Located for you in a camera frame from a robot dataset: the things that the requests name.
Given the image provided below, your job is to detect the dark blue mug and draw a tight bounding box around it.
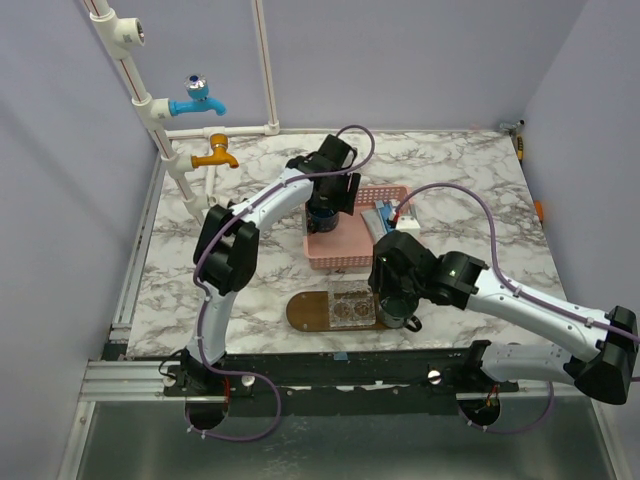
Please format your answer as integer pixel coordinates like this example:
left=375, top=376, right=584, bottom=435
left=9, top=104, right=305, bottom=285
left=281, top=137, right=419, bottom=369
left=305, top=207, right=339, bottom=235

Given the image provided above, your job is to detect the dark green ceramic mug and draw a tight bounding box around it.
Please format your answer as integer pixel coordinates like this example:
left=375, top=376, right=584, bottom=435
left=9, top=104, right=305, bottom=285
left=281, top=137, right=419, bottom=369
left=378, top=296, right=422, bottom=333

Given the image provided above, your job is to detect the pink perforated plastic basket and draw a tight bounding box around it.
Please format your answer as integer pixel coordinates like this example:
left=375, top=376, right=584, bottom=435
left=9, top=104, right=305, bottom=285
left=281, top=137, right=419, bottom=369
left=303, top=185, right=411, bottom=270

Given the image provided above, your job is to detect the brown oval wooden tray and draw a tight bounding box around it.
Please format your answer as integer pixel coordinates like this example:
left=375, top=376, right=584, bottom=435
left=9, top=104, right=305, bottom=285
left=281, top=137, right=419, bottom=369
left=285, top=291, right=387, bottom=333

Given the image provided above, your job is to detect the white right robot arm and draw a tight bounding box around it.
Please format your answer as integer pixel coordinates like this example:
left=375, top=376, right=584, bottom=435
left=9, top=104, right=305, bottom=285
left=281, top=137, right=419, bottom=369
left=368, top=231, right=639, bottom=405

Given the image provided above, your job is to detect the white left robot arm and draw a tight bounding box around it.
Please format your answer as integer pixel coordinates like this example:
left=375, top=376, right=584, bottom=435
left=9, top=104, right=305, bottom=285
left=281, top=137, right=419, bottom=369
left=180, top=134, right=375, bottom=395

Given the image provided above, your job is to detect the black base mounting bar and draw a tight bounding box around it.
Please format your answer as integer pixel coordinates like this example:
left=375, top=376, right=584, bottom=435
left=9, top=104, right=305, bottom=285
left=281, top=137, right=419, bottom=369
left=164, top=341, right=518, bottom=417

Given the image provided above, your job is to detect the orange plastic faucet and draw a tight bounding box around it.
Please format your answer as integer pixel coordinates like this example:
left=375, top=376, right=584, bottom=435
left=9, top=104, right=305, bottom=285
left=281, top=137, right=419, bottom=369
left=191, top=133, right=239, bottom=169

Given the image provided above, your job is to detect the yellow black tool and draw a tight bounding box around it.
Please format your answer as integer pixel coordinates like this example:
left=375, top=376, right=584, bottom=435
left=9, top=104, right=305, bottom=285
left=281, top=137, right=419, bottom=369
left=515, top=119, right=525, bottom=163

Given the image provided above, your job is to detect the blue plastic faucet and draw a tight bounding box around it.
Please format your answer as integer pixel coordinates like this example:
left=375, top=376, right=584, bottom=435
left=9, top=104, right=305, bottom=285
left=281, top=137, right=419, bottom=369
left=169, top=74, right=227, bottom=117

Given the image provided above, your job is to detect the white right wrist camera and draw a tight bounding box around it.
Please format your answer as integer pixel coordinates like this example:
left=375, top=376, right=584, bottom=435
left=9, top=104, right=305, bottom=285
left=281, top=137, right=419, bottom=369
left=395, top=215, right=420, bottom=234

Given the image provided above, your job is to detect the white pvc pipe frame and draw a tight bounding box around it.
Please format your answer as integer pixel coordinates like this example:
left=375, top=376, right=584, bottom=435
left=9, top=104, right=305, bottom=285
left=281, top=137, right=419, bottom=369
left=78, top=0, right=282, bottom=232

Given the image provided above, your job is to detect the orange clip on wall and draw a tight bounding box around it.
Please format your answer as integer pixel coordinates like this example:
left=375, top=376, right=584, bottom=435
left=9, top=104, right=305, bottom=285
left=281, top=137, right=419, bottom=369
left=534, top=200, right=544, bottom=223

